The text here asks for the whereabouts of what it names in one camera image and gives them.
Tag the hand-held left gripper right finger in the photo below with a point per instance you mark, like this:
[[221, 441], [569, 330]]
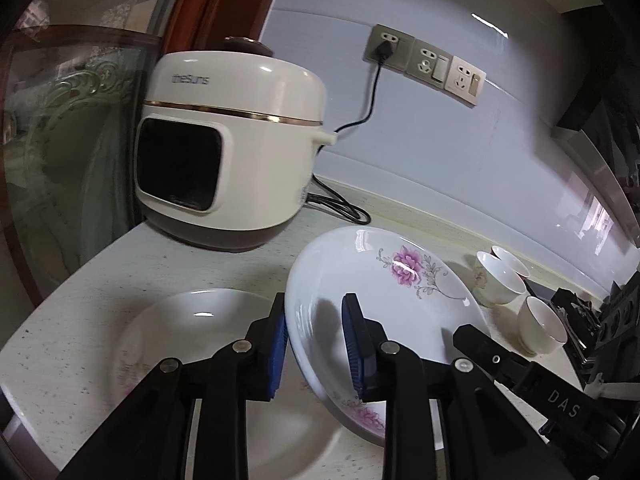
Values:
[[350, 345]]

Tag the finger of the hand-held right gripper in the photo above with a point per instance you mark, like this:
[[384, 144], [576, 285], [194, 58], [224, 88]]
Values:
[[487, 355]]

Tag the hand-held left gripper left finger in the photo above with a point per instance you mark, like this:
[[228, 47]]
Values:
[[272, 360]]

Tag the medium white floral plate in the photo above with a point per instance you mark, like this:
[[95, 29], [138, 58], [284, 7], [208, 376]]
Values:
[[400, 310]]

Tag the white bowl with orange outside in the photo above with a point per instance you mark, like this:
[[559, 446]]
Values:
[[515, 262]]

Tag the large white floral plate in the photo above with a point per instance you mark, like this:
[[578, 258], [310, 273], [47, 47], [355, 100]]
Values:
[[175, 325]]

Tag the white bowl with gold rim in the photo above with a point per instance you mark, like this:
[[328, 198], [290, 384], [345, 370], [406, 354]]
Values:
[[537, 330]]

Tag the white bowl with beige flower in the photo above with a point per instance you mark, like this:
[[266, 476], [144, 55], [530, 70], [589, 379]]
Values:
[[495, 280]]

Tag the black gas stove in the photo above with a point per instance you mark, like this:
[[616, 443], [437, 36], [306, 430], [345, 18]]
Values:
[[615, 320]]

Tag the cream rice cooker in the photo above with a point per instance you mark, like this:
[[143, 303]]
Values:
[[260, 160]]

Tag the steel range hood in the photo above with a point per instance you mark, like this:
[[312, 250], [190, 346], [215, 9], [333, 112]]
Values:
[[600, 160]]

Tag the cream switched wall socket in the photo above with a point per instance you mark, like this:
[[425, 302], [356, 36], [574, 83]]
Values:
[[465, 82]]

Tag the glass door with wooden frame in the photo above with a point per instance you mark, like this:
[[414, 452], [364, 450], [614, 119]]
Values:
[[75, 135]]

